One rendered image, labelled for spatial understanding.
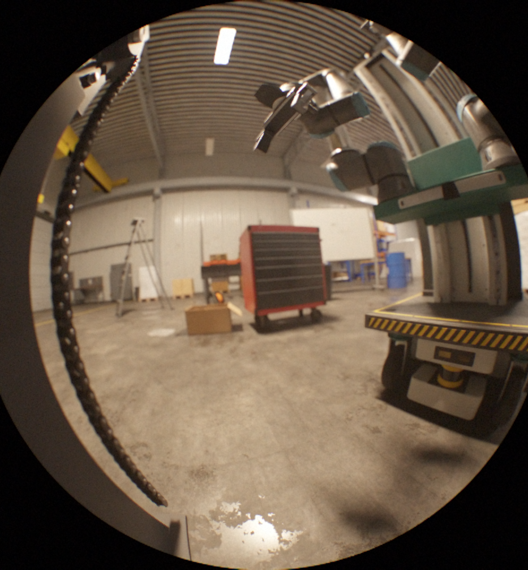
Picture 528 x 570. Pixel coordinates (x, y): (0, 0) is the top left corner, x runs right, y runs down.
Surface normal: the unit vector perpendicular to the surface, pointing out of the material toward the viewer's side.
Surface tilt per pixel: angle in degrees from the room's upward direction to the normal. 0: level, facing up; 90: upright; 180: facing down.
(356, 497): 0
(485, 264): 90
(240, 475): 0
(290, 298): 90
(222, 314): 90
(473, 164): 90
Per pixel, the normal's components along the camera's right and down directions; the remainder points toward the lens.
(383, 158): -0.69, 0.08
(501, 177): -0.92, 0.09
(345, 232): -0.14, 0.04
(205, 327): 0.15, 0.02
